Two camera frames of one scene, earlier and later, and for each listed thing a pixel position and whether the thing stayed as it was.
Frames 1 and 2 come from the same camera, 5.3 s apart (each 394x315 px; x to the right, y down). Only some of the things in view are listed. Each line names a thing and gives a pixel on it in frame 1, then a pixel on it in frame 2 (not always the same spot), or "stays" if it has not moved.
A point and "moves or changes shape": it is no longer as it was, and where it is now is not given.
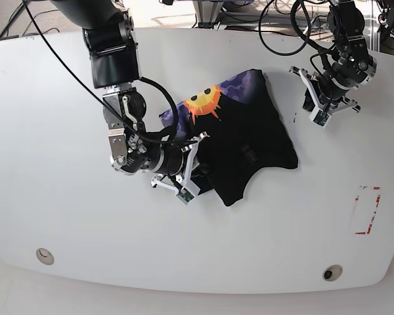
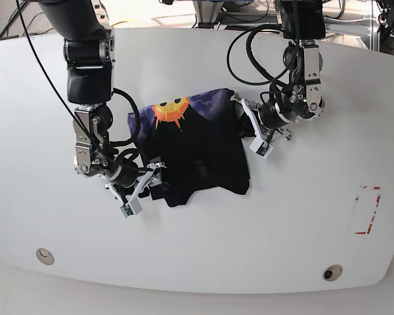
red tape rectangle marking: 375,210 stays
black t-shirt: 246,136 moves or changes shape
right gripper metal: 354,67 -> 301,99
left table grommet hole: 44,256 stays
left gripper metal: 132,153 -> 96,155
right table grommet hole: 331,272 stays
